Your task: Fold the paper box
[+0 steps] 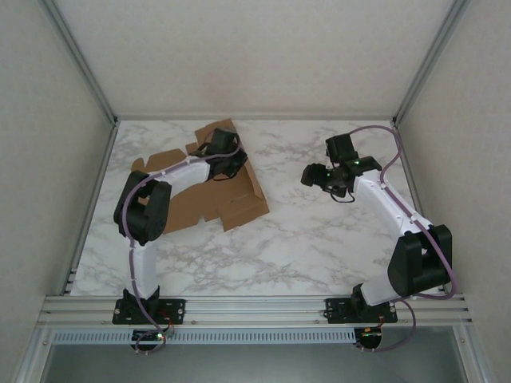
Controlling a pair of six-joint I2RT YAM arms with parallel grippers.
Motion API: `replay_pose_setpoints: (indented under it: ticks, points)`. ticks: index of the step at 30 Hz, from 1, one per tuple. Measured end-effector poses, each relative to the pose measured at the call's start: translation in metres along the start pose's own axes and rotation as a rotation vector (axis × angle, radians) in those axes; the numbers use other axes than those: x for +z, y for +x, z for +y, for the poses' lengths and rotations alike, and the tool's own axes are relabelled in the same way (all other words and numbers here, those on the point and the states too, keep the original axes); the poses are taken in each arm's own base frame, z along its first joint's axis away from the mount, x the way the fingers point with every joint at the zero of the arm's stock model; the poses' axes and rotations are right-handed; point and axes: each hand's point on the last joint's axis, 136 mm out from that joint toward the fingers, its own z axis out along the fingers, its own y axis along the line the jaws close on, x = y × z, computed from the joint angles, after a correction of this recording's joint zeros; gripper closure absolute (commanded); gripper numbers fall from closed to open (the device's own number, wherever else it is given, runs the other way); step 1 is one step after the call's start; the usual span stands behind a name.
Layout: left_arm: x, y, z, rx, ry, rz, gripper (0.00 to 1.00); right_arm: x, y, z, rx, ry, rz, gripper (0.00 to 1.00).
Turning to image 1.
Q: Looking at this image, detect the aluminium table end rail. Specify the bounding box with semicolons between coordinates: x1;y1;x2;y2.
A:
115;115;396;122

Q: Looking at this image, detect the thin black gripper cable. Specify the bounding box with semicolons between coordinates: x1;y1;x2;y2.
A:
330;187;356;204
207;157;243;184

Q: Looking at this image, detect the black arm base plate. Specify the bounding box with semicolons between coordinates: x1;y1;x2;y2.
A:
325;298;399;325
113;298;188;325

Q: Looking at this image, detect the brown cardboard paper box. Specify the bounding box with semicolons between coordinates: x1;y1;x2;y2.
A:
130;118;269;235

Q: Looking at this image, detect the grey slotted cable duct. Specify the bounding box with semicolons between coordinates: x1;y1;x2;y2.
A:
53;329;357;345

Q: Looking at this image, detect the aluminium frame leg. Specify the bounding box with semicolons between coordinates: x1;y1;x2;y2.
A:
454;327;495;383
14;327;55;383

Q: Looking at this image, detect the aluminium frame post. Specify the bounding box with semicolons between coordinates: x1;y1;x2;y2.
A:
39;0;121;124
393;0;472;124

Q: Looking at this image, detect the aluminium mounting rail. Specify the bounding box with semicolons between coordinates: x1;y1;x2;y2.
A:
39;294;474;330

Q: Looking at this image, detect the purple cable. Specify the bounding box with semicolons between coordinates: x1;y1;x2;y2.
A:
121;135;248;356
346;124;459;354

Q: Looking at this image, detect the small circuit board with LED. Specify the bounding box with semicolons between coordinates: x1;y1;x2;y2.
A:
358;326;385;349
133;330;168;344

